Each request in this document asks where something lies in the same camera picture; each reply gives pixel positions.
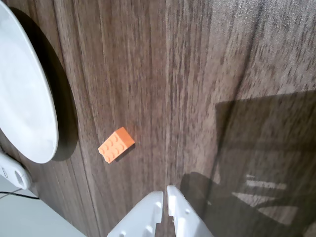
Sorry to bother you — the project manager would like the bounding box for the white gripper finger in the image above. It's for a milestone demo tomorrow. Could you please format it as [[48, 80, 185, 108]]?
[[166, 185, 214, 237], [106, 190, 164, 237]]

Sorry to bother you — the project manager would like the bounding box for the orange lego block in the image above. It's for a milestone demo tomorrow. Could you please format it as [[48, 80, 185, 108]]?
[[97, 126, 136, 164]]

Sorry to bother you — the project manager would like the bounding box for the white round plate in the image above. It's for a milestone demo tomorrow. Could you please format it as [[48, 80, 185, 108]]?
[[0, 0, 60, 164]]

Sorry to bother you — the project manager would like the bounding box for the thin black cable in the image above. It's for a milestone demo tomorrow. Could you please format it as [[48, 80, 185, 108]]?
[[0, 191, 40, 200]]

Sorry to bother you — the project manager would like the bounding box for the white device with cable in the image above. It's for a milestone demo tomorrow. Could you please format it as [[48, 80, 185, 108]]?
[[0, 152, 32, 190]]

